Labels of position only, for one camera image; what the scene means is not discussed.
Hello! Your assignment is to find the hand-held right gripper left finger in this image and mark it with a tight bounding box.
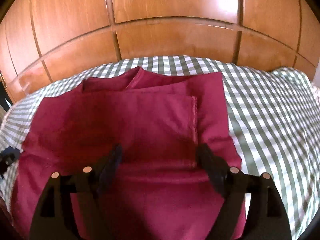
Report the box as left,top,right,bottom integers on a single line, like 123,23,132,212
29,144,123,240

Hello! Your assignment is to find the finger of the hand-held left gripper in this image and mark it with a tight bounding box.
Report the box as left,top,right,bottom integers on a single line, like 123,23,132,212
0,148,21,179

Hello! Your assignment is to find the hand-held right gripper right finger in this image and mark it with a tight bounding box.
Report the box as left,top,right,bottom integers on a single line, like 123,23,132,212
196,144,292,240

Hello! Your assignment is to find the dark red sweater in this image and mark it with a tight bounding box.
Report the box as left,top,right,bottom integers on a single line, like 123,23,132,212
10,66,247,240

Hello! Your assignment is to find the green white checked bed cover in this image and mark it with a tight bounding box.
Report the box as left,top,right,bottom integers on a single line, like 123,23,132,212
0,55,320,232

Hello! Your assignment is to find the wooden wardrobe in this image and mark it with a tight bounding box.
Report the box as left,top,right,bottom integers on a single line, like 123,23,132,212
0,0,320,103

